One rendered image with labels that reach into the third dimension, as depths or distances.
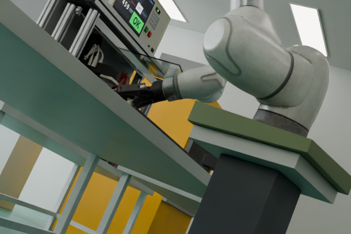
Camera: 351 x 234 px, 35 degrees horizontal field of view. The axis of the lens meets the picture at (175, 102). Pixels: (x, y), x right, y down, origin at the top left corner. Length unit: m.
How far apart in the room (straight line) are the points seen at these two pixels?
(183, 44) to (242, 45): 6.99
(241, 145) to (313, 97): 0.25
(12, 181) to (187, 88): 4.47
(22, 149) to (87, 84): 4.74
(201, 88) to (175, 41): 6.56
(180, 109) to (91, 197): 1.31
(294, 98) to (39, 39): 0.67
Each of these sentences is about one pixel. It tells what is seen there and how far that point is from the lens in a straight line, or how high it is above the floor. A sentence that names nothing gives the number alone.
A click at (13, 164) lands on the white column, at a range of 6.13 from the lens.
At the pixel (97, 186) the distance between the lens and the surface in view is 5.98.
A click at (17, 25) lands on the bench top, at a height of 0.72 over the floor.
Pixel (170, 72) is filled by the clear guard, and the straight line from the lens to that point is 2.34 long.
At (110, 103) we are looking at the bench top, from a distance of 1.55.
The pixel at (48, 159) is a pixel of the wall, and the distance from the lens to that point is 8.67.
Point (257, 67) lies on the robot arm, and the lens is 1.42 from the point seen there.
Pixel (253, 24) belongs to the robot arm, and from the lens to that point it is 1.45.
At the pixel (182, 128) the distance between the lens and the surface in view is 5.78.
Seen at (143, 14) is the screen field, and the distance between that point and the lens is 2.33.
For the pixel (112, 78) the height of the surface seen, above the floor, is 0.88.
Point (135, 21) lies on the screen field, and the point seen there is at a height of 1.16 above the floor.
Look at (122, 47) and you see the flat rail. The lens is 2.18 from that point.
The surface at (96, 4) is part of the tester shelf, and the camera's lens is 2.00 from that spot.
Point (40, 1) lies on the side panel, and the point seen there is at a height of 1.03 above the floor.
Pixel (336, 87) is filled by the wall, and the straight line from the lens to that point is 7.61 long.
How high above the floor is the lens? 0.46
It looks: 12 degrees up
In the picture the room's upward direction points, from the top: 24 degrees clockwise
